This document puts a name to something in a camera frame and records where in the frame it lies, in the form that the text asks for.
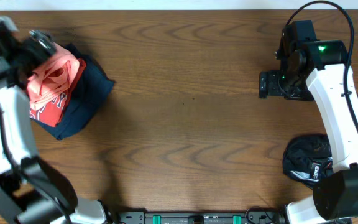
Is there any pink t-shirt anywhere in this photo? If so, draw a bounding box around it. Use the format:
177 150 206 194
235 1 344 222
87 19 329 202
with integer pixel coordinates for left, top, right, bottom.
27 43 80 110

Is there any black patterned garment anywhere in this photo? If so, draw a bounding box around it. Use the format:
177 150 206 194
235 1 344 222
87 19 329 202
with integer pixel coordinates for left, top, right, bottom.
282 134 334 189

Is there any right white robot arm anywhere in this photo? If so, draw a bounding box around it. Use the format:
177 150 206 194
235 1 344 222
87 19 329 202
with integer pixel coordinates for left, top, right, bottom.
259 37 358 223

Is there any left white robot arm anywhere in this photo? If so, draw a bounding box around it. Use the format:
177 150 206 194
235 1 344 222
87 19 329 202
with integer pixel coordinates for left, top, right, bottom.
0 23 109 223

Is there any navy folded garment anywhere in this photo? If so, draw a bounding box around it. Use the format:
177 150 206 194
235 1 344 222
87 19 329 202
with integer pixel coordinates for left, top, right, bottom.
33 44 114 140

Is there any red printed folded t-shirt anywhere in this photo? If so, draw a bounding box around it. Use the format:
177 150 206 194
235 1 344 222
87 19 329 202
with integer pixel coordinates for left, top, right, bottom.
30 58 86 127

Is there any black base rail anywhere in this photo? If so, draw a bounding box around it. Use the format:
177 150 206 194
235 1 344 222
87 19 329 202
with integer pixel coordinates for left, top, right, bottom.
114 207 288 224

